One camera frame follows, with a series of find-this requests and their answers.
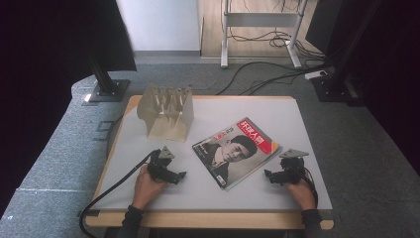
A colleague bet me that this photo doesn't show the black panel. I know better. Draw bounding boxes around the black panel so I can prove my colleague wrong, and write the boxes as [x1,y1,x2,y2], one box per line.
[304,0,341,55]

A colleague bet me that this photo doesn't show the person's left hand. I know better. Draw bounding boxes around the person's left hand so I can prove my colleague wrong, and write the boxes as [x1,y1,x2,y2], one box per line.
[131,164,170,211]

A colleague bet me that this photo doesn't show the black stand with base plate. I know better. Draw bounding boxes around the black stand with base plate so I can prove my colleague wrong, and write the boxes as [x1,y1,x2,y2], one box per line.
[86,54,132,104]

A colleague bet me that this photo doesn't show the person's right hand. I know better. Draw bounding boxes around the person's right hand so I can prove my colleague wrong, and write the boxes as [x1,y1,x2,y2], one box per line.
[284,178,317,211]

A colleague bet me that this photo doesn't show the white power strip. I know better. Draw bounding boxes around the white power strip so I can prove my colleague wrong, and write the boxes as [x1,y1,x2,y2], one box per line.
[304,69,329,80]

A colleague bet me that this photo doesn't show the black stand with square base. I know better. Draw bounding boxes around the black stand with square base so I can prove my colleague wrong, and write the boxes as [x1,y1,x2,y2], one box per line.
[310,0,384,104]

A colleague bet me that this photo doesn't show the white table mat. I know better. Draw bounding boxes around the white table mat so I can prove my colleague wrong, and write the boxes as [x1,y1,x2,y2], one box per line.
[91,96,333,211]

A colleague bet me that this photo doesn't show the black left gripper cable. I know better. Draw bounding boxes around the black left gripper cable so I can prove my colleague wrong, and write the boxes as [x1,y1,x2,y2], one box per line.
[78,149,161,238]

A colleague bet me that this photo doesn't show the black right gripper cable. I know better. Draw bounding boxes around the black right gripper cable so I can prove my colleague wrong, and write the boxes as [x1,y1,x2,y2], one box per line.
[302,166,320,208]

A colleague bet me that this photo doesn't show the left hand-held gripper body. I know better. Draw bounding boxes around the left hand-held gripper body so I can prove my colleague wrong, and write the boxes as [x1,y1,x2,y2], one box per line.
[146,146,179,184]

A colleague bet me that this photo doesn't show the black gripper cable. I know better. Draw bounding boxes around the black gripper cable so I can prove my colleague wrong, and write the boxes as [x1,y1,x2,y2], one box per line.
[302,166,320,208]
[78,149,161,238]

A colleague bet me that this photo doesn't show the magazine with portrait cover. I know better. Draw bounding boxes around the magazine with portrait cover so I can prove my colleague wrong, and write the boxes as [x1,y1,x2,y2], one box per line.
[191,116,283,192]

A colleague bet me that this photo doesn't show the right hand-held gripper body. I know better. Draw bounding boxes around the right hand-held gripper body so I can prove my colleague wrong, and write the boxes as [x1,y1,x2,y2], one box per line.
[276,148,310,185]

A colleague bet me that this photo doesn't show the black floor cables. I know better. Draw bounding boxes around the black floor cables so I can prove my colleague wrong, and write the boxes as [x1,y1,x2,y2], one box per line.
[215,0,338,97]

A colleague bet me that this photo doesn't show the black curtain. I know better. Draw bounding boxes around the black curtain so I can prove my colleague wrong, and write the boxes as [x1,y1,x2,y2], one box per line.
[0,0,138,219]

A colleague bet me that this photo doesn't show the white metal frame stand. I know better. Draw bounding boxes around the white metal frame stand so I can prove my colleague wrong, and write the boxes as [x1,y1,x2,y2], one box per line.
[220,0,310,69]

